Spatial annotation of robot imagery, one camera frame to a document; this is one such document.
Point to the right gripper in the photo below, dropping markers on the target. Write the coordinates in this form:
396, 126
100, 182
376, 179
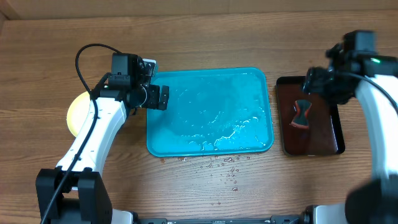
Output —
314, 86

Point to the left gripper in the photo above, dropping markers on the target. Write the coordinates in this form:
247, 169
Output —
153, 102

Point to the red and grey sponge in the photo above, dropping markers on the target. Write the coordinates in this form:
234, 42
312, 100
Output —
300, 120

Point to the yellow-green plate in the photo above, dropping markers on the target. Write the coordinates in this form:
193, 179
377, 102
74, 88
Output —
77, 113

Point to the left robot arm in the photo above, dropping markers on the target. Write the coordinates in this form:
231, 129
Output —
73, 191

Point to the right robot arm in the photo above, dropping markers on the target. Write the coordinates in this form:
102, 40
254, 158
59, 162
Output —
357, 70

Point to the black rectangular water tray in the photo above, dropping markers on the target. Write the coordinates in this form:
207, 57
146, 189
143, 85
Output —
324, 136

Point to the teal plastic tray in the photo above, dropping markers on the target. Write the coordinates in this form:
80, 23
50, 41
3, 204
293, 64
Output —
210, 113

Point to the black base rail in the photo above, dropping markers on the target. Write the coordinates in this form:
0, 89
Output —
275, 219

